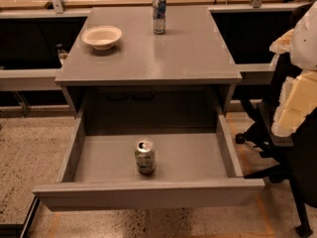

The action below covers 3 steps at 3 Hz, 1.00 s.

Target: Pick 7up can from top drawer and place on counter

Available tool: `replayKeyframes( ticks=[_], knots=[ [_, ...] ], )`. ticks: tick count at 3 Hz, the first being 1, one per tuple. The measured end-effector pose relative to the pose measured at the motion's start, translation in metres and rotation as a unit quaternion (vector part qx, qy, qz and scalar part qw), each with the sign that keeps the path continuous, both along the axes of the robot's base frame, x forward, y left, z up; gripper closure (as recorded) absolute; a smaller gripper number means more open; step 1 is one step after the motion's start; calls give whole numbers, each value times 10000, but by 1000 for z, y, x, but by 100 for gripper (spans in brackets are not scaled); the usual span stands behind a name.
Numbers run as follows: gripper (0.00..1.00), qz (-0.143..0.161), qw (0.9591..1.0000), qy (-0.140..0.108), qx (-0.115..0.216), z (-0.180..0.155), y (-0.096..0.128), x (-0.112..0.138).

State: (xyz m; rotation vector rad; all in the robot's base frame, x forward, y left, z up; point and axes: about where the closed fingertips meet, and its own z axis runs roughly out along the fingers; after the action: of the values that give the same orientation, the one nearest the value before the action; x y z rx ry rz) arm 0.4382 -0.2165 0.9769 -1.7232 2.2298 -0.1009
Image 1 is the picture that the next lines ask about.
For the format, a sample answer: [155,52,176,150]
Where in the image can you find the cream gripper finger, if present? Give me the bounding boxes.
[271,70,317,137]

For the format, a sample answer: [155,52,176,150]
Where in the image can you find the green 7up soda can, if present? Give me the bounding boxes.
[134,138,157,176]

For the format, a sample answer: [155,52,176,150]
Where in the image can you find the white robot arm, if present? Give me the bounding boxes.
[269,2,317,137]

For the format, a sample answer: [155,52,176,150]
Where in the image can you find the grey cabinet counter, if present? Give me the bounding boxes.
[55,6,241,109]

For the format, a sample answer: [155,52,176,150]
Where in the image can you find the open grey top drawer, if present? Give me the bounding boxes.
[33,113,264,211]

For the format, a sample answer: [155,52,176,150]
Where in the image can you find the tall blue energy drink can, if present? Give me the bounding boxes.
[153,0,166,34]

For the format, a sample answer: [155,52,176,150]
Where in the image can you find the black office chair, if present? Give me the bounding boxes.
[236,2,317,238]

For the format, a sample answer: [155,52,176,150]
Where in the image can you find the grey side desk right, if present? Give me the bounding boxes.
[209,3,302,82]

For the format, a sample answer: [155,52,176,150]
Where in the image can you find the grey side desk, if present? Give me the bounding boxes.
[0,9,90,92]
[209,3,302,82]

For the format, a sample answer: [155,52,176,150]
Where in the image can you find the white paper bowl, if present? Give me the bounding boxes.
[81,26,122,51]

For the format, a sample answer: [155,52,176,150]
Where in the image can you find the grey side desk left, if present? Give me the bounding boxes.
[0,9,90,92]

